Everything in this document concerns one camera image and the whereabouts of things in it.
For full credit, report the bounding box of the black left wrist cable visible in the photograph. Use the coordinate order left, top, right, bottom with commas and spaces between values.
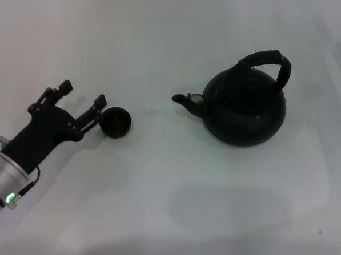
17, 165, 42, 198

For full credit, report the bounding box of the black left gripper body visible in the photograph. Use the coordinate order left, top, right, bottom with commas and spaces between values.
0, 103, 84, 177

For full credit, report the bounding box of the dark brown teacup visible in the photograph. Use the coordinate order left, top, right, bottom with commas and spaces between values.
99, 106, 133, 140

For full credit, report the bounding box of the black round teapot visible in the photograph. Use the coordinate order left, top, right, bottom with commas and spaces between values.
169, 44, 293, 151

